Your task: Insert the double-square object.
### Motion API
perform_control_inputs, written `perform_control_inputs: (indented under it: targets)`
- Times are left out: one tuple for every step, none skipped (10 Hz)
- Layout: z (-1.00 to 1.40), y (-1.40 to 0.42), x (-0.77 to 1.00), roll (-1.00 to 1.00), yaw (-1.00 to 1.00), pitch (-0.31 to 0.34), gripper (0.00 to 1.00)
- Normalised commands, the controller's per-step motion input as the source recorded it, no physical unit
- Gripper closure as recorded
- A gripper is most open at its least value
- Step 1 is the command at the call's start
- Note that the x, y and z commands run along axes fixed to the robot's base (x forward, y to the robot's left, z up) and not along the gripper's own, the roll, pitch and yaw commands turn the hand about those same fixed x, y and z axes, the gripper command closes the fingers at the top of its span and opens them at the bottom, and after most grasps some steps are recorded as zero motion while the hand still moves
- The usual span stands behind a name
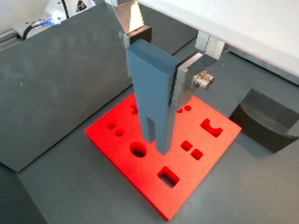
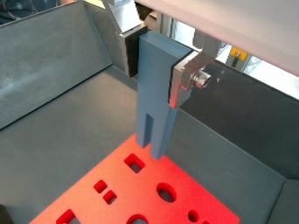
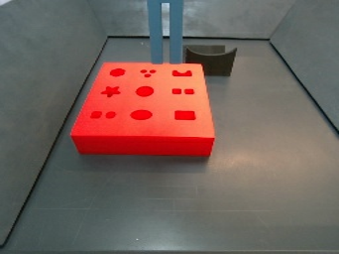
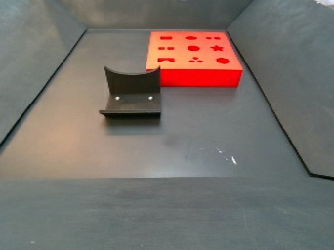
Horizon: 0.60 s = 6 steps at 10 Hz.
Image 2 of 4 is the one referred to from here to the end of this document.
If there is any blue double-square peg block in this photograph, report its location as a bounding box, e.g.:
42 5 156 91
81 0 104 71
136 31 190 159

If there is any red board with shaped holes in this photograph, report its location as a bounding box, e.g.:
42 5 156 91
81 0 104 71
29 136 240 224

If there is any yellow and black fixture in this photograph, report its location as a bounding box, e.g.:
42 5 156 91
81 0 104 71
229 46 248 67

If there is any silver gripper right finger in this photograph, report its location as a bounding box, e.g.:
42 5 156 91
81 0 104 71
168 30 221 109

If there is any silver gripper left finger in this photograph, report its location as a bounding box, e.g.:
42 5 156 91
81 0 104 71
101 0 146 77

